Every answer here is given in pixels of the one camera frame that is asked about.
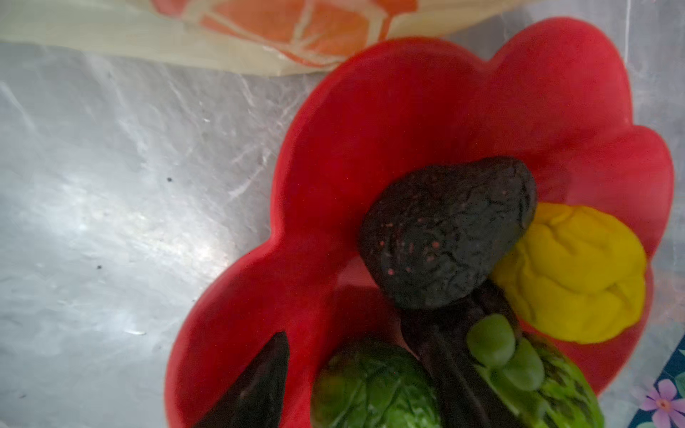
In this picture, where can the green fake lime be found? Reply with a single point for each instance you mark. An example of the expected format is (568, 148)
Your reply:
(370, 383)

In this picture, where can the green fake bell pepper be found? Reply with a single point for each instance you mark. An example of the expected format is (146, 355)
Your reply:
(533, 378)

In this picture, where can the red flower-shaped plate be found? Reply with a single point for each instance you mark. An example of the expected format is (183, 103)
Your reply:
(556, 97)

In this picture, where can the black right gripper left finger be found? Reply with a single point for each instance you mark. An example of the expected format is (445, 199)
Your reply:
(256, 399)

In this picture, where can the dark fake avocado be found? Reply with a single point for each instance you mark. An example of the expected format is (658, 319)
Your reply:
(436, 234)

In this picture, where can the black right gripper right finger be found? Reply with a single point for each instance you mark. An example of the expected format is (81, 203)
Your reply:
(439, 339)

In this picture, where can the yellow fake lemon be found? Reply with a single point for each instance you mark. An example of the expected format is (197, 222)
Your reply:
(577, 274)

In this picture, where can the cream plastic bag with fruit print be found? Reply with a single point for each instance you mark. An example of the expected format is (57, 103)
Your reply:
(268, 38)

